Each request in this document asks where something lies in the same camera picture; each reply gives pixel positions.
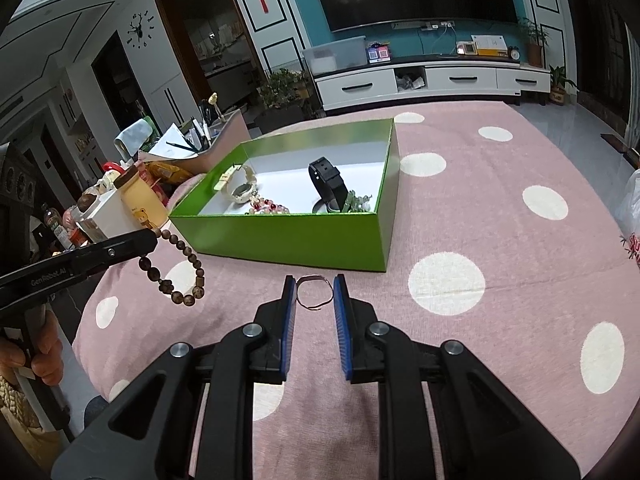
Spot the brown wooden bead bracelet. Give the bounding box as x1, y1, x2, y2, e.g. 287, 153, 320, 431
136, 226, 207, 308

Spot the cream white wristwatch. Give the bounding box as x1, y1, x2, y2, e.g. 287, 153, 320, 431
213, 165, 257, 205

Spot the red white bead bracelet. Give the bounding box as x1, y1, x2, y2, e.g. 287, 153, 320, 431
244, 198, 292, 216

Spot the pale jade bead bracelet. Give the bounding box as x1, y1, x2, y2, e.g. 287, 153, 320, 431
342, 188, 374, 213

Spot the silver metal bangle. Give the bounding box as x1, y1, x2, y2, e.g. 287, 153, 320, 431
312, 200, 342, 214

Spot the beige jacket sleeve forearm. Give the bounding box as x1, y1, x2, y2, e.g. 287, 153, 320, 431
0, 377, 62, 474

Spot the person's left hand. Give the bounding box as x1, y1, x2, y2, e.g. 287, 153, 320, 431
0, 310, 64, 386

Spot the white square box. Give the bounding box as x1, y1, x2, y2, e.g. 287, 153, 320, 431
76, 188, 139, 243

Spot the yellow brown-lidded jar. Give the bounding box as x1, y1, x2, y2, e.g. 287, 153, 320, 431
114, 166, 168, 229

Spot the pink open storage box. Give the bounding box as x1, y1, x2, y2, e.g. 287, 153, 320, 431
138, 110, 252, 174

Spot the pink polka-dot bedspread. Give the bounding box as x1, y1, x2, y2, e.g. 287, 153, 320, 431
73, 101, 639, 479

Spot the black wristwatch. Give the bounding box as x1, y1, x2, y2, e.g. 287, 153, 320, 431
308, 157, 348, 211

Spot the potted green plant planter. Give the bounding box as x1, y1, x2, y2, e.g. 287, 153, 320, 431
254, 68, 312, 134

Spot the white plastic shopping bag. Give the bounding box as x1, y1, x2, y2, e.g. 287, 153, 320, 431
614, 169, 640, 266

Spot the green white-lined cardboard box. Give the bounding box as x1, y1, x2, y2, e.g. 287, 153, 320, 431
170, 118, 399, 272

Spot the clear plastic storage bin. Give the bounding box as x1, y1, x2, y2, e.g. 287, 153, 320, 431
304, 36, 368, 76

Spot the white TV cabinet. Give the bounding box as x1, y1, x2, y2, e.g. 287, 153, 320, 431
314, 58, 551, 112

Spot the blue QR code stand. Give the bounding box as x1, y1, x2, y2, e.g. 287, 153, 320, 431
367, 42, 392, 64

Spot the potted plant by cabinet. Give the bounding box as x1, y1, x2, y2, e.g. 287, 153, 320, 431
549, 65, 578, 105

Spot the small round desk clock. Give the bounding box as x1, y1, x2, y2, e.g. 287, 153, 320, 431
509, 47, 522, 62

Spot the yellow white box on cabinet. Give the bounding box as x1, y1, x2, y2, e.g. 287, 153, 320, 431
471, 35, 509, 58

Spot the potted plant on cabinet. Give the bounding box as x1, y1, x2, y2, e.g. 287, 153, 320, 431
518, 18, 548, 67

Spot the black antler wall clock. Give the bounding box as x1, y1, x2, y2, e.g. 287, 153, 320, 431
126, 10, 155, 50

